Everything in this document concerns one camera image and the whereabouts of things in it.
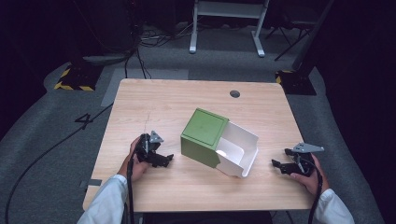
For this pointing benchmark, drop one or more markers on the black base with hazard stripes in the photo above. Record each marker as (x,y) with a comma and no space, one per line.
(79,77)
(295,82)

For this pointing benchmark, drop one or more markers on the white drawer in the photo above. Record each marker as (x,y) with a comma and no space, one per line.
(241,149)

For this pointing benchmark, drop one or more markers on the black folding stand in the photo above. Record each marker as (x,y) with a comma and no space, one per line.
(292,31)

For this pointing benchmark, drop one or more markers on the grey tape strip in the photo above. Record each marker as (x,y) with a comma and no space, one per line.
(94,182)

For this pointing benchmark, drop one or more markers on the white metal desk frame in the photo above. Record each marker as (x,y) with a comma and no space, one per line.
(229,9)

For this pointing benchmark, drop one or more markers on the person's left hand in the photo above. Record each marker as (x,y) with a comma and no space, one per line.
(138,169)

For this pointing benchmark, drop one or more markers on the green drawer box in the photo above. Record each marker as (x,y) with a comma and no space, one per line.
(202,133)

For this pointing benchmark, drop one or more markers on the person's right hand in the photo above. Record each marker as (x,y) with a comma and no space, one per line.
(316,183)

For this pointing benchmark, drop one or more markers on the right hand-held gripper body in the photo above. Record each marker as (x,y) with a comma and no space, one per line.
(303,163)

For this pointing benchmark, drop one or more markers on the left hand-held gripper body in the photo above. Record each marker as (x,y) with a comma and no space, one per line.
(146,151)

